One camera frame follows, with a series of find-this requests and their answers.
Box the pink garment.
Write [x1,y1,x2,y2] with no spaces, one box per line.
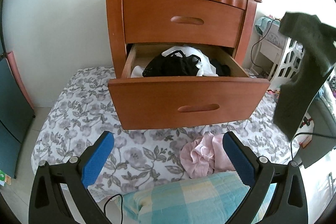
[179,131,235,178]

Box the grey garment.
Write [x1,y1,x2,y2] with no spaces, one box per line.
[273,12,335,141]

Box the black lace garment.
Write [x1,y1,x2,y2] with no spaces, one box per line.
[142,50,201,77]

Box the wooden drawer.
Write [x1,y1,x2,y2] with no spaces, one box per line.
[108,43,270,130]
[123,0,244,47]

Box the teal yellow plaid blanket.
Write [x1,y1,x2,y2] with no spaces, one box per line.
[115,172,250,223]

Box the dark blue cabinet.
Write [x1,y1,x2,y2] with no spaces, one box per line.
[0,58,35,178]

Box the floral bed sheet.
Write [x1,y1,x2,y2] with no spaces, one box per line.
[31,67,299,201]

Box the teal hanging garment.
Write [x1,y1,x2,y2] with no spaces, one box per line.
[314,86,327,100]

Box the white dollhouse shelf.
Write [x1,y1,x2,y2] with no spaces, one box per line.
[250,16,305,89]

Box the black bundle in drawer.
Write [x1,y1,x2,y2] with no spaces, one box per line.
[210,59,231,77]

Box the pink foam mat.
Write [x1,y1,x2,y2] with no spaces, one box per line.
[7,51,34,109]

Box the white garment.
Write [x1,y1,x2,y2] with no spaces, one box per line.
[131,46,218,78]

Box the wooden nightstand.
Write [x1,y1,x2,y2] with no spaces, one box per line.
[101,0,263,77]

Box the black power cable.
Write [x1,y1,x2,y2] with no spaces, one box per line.
[250,18,281,70]

